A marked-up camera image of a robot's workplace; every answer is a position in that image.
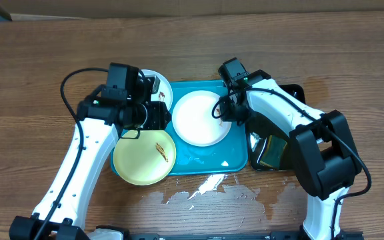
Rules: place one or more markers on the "large white plate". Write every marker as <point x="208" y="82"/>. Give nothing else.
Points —
<point x="194" y="119"/>

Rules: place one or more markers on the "yellow green sponge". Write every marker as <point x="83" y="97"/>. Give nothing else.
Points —
<point x="272" y="152"/>

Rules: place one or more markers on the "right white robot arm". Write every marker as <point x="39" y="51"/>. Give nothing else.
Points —
<point x="319" y="145"/>

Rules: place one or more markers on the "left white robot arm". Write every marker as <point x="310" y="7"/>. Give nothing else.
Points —
<point x="123" y="102"/>

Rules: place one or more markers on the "black plastic tray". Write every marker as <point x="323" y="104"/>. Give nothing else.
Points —
<point x="258" y="128"/>

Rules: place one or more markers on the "teal plastic tray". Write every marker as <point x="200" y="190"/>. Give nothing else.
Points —
<point x="228" y="155"/>

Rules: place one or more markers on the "small white stained plate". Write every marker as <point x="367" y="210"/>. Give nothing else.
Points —
<point x="164" y="92"/>

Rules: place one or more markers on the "yellow plate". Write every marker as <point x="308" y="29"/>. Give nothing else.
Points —
<point x="144" y="157"/>

